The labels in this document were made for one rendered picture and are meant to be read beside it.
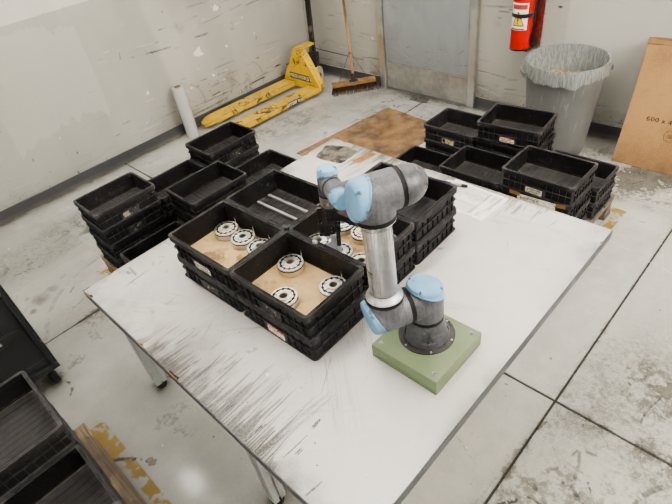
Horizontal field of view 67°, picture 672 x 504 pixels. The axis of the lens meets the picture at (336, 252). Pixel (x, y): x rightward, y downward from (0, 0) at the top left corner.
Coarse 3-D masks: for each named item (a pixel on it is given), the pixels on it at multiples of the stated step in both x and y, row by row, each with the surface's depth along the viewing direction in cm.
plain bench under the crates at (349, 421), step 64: (448, 256) 210; (512, 256) 205; (576, 256) 201; (128, 320) 204; (192, 320) 200; (512, 320) 180; (192, 384) 176; (256, 384) 172; (320, 384) 169; (384, 384) 166; (448, 384) 163; (256, 448) 154; (320, 448) 152; (384, 448) 149
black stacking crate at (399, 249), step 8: (312, 216) 206; (304, 224) 204; (312, 224) 208; (400, 224) 196; (408, 224) 193; (304, 232) 206; (312, 232) 210; (400, 232) 199; (408, 240) 194; (400, 248) 191; (408, 248) 197; (400, 256) 194
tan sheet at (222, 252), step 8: (200, 240) 218; (208, 240) 217; (216, 240) 216; (200, 248) 213; (208, 248) 213; (216, 248) 212; (224, 248) 211; (232, 248) 211; (208, 256) 208; (216, 256) 208; (224, 256) 207; (232, 256) 207; (240, 256) 206; (224, 264) 203; (232, 264) 203
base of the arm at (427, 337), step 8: (440, 320) 163; (408, 328) 168; (416, 328) 165; (424, 328) 163; (432, 328) 163; (440, 328) 165; (448, 328) 170; (408, 336) 169; (416, 336) 166; (424, 336) 165; (432, 336) 164; (440, 336) 165; (448, 336) 169; (416, 344) 167; (424, 344) 166; (432, 344) 165; (440, 344) 166
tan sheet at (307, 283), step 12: (276, 264) 199; (264, 276) 195; (276, 276) 194; (300, 276) 192; (312, 276) 191; (324, 276) 190; (264, 288) 189; (276, 288) 189; (300, 288) 187; (312, 288) 186; (300, 300) 182; (312, 300) 181
